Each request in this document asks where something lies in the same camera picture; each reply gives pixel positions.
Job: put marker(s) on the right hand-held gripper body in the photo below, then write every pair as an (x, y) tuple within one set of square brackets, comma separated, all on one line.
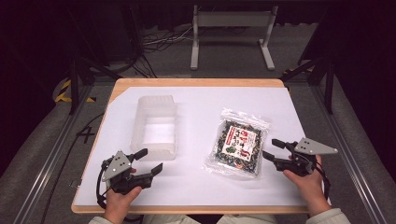
[(303, 158)]

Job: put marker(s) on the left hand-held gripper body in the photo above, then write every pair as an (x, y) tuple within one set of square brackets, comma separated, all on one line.
[(120, 174)]

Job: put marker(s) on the translucent plastic container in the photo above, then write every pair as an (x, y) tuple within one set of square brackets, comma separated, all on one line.
[(155, 127)]

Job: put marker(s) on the clear packet of dark snacks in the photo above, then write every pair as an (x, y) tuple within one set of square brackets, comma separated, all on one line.
[(238, 143)]

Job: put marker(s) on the person's right hand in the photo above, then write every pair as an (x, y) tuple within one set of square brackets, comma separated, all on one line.
[(309, 186)]

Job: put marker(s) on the person's left hand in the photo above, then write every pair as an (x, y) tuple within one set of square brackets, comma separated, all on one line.
[(120, 203)]

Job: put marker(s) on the white paper sheet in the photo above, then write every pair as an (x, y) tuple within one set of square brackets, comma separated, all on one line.
[(193, 174)]

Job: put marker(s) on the person's left sleeve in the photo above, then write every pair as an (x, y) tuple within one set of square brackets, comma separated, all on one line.
[(99, 220)]

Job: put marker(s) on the person's sleeve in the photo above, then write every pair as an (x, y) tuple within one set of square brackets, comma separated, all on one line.
[(327, 217), (99, 220)]

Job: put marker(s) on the person's right sleeve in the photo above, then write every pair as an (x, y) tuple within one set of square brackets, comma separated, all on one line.
[(327, 217)]

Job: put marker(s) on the person's light trousers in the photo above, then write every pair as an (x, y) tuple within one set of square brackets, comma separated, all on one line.
[(211, 219)]

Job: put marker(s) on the black metal stand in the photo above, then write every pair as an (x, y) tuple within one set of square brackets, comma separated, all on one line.
[(320, 68), (77, 71)]

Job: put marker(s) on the yellow black hazard tape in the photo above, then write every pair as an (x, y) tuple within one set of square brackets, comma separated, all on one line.
[(67, 91)]

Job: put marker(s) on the white metal stand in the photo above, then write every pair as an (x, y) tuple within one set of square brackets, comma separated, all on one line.
[(232, 34)]

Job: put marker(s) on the aluminium rail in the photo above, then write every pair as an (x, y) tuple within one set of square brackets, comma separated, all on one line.
[(49, 155), (345, 152)]

